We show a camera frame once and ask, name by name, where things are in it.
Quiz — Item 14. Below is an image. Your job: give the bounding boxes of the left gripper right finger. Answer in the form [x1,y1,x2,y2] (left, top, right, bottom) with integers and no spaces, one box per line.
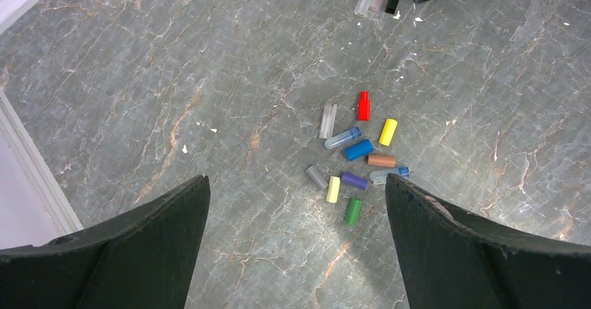
[385,174,590,308]

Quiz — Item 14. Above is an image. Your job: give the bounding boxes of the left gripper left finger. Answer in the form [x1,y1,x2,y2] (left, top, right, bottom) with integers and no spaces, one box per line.
[1,175,210,308]

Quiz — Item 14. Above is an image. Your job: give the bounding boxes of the clear blue pen cap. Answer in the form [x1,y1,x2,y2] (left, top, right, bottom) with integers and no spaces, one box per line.
[324,126,362,149]
[369,167,410,185]

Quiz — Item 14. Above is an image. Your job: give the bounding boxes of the green pen cap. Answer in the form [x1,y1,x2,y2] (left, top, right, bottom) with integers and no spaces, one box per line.
[344,198,363,226]

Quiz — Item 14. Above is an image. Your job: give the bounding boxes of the orange pen cap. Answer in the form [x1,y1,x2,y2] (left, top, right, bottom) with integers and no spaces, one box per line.
[367,154,397,168]

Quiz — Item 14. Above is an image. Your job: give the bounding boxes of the purple pen cap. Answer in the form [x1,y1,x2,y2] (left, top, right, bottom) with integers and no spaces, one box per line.
[341,172,369,190]

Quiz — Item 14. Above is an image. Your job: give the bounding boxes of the pale yellow pen cap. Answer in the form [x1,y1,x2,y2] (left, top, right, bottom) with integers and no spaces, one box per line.
[326,176,341,204]

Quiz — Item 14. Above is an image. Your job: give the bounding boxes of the red pen cap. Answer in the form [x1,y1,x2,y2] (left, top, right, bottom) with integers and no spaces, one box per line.
[358,91,371,121]

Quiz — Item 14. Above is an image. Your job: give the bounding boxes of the bright yellow pen cap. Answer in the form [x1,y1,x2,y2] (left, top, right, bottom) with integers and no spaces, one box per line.
[378,118,398,146]

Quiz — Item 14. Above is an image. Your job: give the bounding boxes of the grey pen cap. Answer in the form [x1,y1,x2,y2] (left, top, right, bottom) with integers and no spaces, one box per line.
[305,165,328,189]

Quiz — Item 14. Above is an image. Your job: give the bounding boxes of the clear colourless pen cap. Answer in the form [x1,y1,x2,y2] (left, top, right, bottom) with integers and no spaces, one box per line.
[319,104,337,140]

